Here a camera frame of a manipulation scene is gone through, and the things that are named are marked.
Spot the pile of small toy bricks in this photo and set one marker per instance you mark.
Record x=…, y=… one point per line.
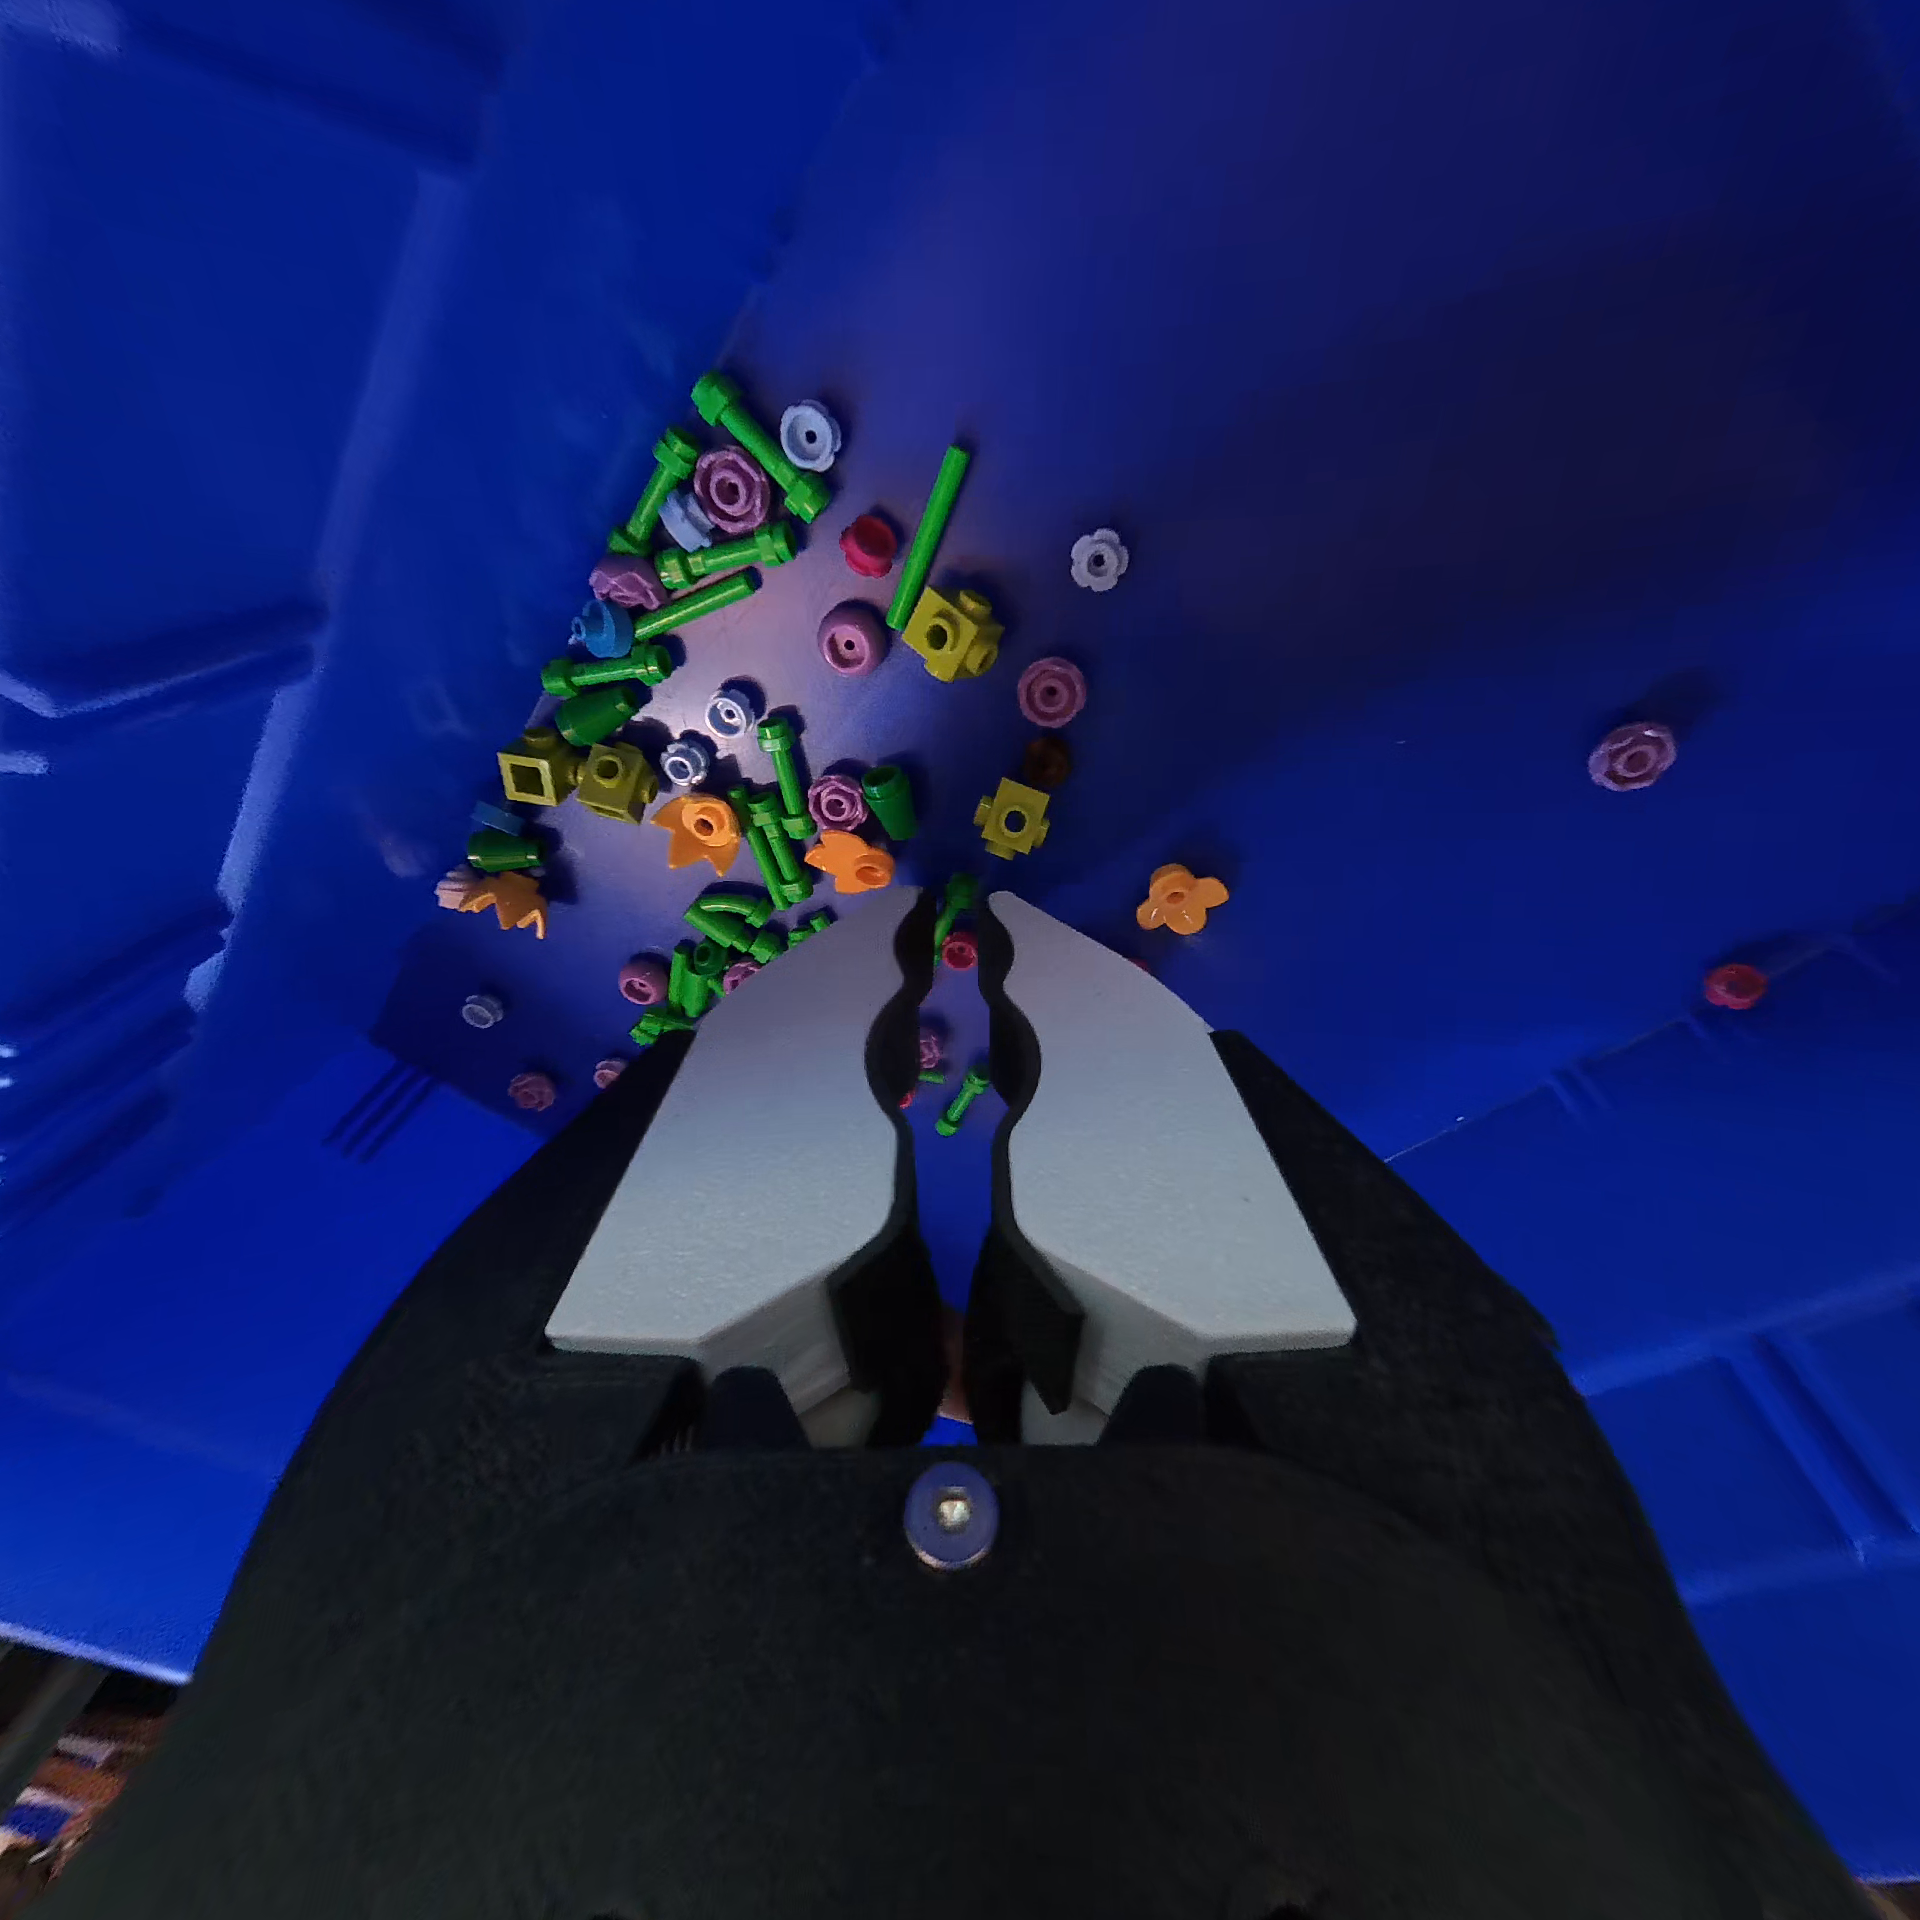
x=752, y=690

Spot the blue plastic bin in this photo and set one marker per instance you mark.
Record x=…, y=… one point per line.
x=1350, y=359

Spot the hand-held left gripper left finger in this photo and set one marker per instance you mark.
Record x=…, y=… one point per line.
x=735, y=1188

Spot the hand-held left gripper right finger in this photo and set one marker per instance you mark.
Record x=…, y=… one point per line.
x=1170, y=1188

